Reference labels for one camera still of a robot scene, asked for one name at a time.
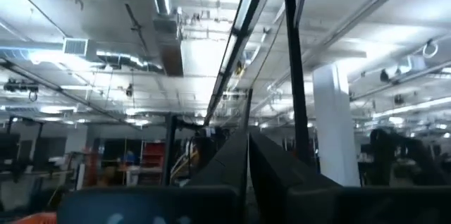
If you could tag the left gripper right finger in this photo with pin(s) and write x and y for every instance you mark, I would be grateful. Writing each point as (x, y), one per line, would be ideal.
(282, 188)

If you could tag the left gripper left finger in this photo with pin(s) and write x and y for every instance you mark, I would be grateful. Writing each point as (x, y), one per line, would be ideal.
(211, 196)

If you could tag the orange plastic basket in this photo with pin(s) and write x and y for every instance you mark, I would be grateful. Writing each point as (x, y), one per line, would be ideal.
(38, 218)

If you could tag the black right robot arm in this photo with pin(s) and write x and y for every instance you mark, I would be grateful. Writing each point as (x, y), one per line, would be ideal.
(384, 153)

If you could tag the red shelf cart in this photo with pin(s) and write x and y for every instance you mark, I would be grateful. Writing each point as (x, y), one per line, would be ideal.
(153, 157)

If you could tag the white pillar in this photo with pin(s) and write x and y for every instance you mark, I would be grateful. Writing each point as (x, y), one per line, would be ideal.
(334, 129)

